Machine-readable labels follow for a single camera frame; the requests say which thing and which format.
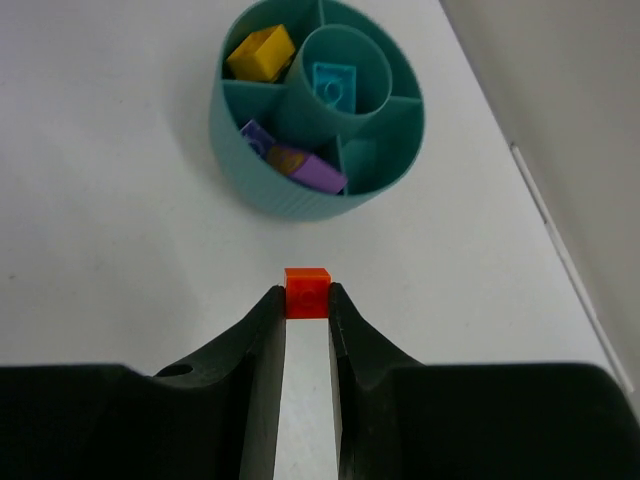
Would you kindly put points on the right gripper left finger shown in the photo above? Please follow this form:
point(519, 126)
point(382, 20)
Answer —
point(213, 414)

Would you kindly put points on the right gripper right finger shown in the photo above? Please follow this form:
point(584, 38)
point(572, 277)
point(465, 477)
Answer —
point(397, 418)

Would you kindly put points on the small orange lego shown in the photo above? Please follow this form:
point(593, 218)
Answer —
point(306, 292)

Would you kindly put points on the large purple lego brick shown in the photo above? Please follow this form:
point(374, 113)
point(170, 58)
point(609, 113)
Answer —
point(306, 168)

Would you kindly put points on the small purple lego brick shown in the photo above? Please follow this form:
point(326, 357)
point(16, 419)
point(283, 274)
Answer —
point(258, 138)

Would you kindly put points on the teal square lego brick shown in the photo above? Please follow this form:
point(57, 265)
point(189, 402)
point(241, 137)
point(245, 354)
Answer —
point(335, 85)

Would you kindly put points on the yellow lego brick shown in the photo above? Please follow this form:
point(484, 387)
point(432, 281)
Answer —
point(263, 55)

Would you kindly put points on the teal round divided container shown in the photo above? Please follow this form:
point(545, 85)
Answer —
point(374, 147)

